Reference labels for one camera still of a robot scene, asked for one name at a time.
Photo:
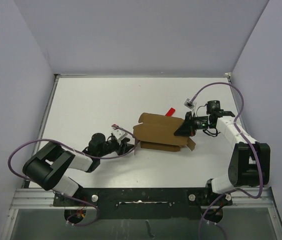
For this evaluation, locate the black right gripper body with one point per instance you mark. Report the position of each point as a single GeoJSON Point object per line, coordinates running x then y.
{"type": "Point", "coordinates": [199, 123]}

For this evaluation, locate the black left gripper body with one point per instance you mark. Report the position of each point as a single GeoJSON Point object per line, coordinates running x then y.
{"type": "Point", "coordinates": [119, 148]}

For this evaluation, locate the brown cardboard box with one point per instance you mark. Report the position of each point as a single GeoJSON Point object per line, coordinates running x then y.
{"type": "Point", "coordinates": [156, 132]}

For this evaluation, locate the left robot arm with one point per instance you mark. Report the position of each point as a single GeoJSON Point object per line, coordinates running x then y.
{"type": "Point", "coordinates": [48, 166]}

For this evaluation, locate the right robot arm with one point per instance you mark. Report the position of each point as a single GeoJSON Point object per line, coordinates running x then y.
{"type": "Point", "coordinates": [250, 160]}

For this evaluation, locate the red rectangular block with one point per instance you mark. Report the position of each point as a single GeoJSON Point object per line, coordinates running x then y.
{"type": "Point", "coordinates": [170, 112]}

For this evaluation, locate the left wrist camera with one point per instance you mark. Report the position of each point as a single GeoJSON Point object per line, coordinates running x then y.
{"type": "Point", "coordinates": [118, 134]}

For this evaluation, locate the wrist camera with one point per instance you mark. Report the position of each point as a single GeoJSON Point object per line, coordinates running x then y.
{"type": "Point", "coordinates": [190, 104]}
{"type": "Point", "coordinates": [118, 134]}

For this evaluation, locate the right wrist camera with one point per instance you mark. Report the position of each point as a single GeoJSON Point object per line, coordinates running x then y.
{"type": "Point", "coordinates": [190, 104]}

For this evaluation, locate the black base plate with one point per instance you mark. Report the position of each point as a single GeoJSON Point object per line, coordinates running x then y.
{"type": "Point", "coordinates": [143, 203]}

